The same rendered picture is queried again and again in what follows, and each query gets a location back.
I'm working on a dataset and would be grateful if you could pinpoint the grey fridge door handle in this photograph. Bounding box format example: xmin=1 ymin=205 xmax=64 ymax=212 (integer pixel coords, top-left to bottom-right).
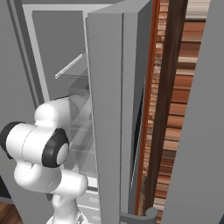
xmin=118 ymin=206 xmax=158 ymax=224

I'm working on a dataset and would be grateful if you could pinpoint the grey fridge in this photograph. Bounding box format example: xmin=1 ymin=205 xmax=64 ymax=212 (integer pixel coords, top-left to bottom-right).
xmin=0 ymin=0 xmax=123 ymax=224

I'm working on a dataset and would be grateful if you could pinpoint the dark wooden cabinet panel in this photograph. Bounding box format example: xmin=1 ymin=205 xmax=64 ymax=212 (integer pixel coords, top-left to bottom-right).
xmin=143 ymin=0 xmax=189 ymax=212

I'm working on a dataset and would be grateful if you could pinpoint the clear fridge drawer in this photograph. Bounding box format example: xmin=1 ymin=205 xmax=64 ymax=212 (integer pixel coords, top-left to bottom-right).
xmin=67 ymin=76 xmax=99 ymax=177

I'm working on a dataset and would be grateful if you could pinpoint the grey fridge door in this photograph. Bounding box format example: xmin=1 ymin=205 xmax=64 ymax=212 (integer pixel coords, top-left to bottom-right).
xmin=160 ymin=0 xmax=224 ymax=224
xmin=85 ymin=0 xmax=161 ymax=224

